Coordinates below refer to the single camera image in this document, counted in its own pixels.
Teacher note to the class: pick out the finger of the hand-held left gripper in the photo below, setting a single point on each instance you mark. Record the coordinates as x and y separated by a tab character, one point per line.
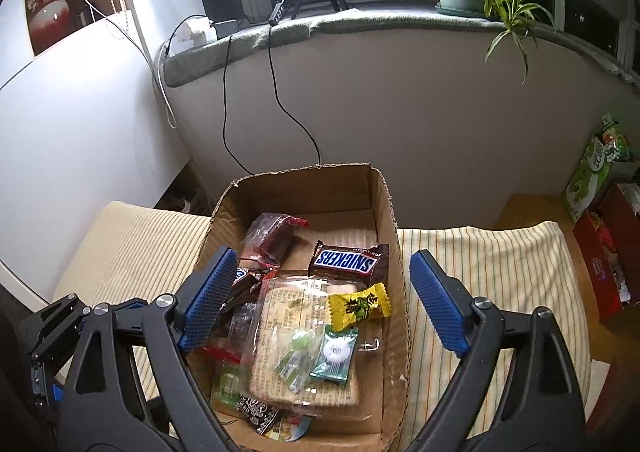
60	317

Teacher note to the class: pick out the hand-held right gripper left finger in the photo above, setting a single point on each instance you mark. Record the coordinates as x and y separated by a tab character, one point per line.
210	302

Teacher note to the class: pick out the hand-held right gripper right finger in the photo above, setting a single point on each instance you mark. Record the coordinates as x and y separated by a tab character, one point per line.
440	307

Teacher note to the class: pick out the brown chocolate bar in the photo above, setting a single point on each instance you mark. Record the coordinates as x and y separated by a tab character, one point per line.
350	262
247	284

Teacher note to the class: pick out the clear sandwich packet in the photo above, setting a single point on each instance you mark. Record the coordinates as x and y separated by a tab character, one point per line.
280	312

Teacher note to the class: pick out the yellow candy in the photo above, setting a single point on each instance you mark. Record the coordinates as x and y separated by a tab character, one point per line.
360	307

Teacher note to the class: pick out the red and green candy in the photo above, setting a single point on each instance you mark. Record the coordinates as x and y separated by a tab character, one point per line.
227	382

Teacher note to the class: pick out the dark candy with red ends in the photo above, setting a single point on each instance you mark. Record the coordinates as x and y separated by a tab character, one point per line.
272	239

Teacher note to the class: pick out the bright green candy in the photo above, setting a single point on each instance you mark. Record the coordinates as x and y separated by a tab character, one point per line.
300	341

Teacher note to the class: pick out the teal mint candy packet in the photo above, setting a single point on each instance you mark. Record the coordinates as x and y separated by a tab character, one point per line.
332	354

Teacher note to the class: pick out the striped blanket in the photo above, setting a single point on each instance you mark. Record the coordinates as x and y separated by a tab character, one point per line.
500	282

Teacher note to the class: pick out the red cardboard box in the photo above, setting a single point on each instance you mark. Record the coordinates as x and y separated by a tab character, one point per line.
595	257

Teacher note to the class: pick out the green snack bag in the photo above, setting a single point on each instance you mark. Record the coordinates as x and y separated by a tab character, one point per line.
590	172

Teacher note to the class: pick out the white power adapter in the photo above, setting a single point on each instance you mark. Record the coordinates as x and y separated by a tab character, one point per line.
197	29

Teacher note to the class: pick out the black power adapter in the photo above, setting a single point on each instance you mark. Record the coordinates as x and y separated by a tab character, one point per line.
225	26

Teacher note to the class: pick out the red and white vase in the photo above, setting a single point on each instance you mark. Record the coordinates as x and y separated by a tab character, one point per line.
47	22

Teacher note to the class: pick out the black small device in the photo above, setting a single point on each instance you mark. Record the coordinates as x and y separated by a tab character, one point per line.
84	17

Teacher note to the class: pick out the grey windowsill cloth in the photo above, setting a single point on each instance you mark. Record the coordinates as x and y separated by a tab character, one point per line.
350	19

